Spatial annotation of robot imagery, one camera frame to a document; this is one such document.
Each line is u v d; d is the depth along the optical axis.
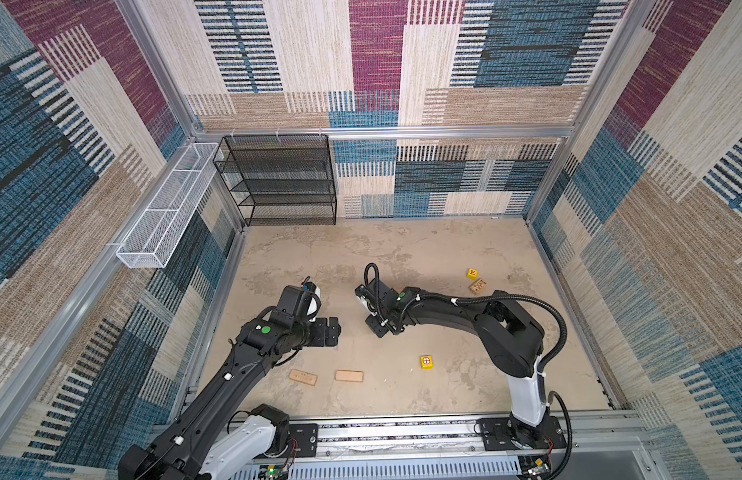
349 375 0.83
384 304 0.72
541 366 0.53
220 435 0.56
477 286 0.99
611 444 0.73
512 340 0.50
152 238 0.71
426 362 0.85
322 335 0.68
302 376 0.83
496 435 0.73
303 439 0.74
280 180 1.09
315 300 0.63
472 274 1.02
